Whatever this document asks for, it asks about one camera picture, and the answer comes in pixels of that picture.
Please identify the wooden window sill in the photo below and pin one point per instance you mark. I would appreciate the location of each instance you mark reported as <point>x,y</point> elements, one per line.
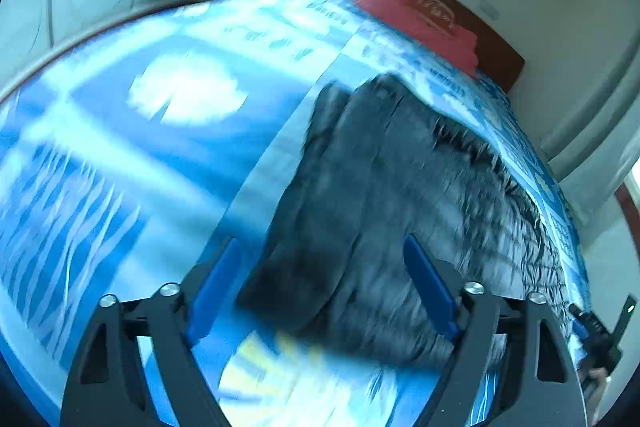
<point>629,207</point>

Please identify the small brown cushion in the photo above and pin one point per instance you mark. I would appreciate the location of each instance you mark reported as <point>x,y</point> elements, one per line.
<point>432,9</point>

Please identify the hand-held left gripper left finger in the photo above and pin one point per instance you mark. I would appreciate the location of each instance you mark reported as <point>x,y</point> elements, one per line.
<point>215,292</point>

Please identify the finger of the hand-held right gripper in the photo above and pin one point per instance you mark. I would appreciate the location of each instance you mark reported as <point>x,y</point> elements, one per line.
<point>625,319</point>
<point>592,329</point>

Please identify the white wall outlet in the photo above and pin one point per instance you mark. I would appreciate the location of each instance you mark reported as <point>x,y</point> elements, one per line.
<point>491,9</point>

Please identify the window with white frame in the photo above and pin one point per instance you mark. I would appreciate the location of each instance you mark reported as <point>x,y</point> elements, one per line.
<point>634,184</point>

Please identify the brown wooden headboard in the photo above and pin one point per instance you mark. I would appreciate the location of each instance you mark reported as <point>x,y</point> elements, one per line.
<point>500,57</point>

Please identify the blue patterned bed sheet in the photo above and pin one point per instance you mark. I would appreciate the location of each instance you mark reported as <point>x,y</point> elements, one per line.
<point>125,157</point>

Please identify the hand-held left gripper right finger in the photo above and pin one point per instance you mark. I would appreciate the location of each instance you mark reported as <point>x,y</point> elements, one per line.
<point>431,292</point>

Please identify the black puffer jacket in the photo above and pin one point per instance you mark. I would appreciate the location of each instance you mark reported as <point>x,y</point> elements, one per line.
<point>400,187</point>

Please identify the red pillow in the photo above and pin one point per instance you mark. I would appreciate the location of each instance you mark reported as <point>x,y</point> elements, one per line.
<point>395,7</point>

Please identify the grey curtain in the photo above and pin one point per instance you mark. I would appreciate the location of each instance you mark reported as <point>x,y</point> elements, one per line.
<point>590,132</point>

